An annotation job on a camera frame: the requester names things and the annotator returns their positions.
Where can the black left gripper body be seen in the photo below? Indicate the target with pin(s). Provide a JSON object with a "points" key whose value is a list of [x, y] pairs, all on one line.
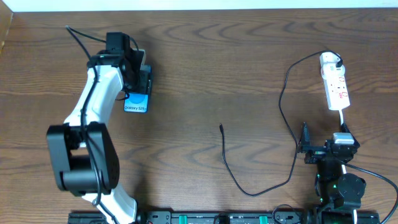
{"points": [[146, 81]]}

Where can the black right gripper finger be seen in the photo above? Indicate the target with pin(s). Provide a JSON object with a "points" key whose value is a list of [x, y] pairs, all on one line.
{"points": [[305, 136], [344, 129]]}

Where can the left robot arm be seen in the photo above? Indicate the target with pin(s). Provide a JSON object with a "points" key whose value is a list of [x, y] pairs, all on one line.
{"points": [[83, 157]]}

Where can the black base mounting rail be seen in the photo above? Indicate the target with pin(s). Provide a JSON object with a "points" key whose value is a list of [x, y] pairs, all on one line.
{"points": [[165, 217]]}

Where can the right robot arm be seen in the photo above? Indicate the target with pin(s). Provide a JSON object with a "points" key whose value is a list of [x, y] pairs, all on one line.
{"points": [[340, 192]]}

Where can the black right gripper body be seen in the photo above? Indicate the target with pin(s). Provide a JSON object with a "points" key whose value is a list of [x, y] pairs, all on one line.
{"points": [[321, 149]]}

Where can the blue screen Galaxy smartphone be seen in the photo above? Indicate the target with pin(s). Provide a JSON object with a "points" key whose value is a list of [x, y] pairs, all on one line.
{"points": [[136, 103]]}

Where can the white USB charger plug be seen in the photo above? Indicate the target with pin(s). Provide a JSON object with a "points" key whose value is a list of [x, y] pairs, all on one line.
{"points": [[330, 57]]}

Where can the white power strip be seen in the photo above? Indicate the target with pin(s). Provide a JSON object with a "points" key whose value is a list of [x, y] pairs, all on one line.
{"points": [[335, 86]]}

